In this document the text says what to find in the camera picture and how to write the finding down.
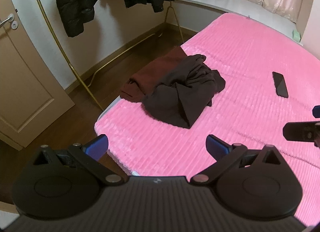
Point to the beige door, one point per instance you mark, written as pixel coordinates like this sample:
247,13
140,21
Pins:
25,84

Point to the green box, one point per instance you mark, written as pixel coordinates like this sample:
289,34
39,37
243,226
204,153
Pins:
297,35

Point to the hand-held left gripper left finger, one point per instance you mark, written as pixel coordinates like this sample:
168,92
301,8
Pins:
96,146

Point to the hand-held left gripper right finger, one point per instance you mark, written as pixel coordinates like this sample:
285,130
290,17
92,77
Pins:
216,147

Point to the black smartphone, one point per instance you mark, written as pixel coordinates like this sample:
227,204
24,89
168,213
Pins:
280,84

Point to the black puffer jacket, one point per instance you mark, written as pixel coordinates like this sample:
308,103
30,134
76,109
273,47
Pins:
72,2

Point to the pink ribbed blanket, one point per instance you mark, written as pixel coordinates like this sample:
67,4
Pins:
250,47

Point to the gold clothes rack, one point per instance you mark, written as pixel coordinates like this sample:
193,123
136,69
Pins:
62,54

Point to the maroon garment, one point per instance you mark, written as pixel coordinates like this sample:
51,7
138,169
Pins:
150,72

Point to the white window ledge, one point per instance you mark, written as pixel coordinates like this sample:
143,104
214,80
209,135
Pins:
237,5

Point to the dark brown sweater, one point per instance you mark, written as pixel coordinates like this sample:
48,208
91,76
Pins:
175,92

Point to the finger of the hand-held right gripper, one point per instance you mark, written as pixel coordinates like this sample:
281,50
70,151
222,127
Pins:
297,131
317,111

